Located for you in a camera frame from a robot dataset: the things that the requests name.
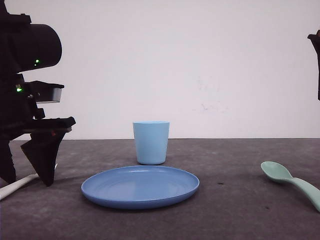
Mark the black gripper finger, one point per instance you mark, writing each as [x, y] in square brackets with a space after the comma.
[315, 40]

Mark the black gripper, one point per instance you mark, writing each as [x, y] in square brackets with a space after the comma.
[19, 115]

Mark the white plastic fork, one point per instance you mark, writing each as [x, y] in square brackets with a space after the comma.
[9, 189]

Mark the light blue plastic cup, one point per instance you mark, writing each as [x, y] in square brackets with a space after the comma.
[151, 141]

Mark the mint green plastic spoon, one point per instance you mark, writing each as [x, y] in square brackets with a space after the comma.
[278, 173]

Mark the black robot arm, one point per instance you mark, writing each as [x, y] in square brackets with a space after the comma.
[25, 46]

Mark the blue plastic plate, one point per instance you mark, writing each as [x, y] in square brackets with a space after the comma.
[140, 187]

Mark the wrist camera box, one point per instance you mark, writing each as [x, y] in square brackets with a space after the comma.
[43, 92]

